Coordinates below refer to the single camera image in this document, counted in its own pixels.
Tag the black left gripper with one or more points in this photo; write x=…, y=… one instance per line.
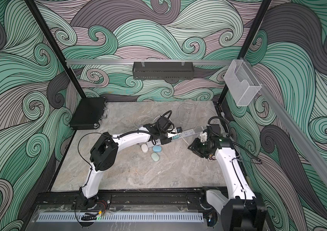
x=167, y=141

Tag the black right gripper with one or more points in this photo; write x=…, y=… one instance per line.
x=195, y=147

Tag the green earbud case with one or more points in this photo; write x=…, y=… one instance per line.
x=155, y=157

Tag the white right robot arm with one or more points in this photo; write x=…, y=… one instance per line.
x=240, y=209

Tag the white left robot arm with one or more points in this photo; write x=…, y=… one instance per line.
x=104, y=152

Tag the blue earbud case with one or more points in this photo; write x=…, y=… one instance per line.
x=157, y=149

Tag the white power strip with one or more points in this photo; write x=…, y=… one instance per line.
x=184, y=134

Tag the white earbud case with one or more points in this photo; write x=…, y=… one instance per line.
x=144, y=148

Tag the black carbon-pattern briefcase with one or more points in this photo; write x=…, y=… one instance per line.
x=88, y=114

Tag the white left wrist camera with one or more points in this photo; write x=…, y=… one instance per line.
x=177, y=131

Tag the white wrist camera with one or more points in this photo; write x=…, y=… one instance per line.
x=203, y=136
x=177, y=131

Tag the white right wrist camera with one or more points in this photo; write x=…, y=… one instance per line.
x=203, y=136

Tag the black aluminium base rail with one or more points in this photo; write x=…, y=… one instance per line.
x=187, y=198

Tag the black perforated wall tray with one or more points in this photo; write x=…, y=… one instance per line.
x=163, y=71

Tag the white slotted cable duct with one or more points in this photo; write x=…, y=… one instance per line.
x=122, y=217

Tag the clear acrylic wall holder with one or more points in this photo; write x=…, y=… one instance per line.
x=242, y=82

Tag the aluminium right side rail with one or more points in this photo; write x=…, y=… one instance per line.
x=299, y=137

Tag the aluminium wall rail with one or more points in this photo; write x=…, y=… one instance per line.
x=132, y=61

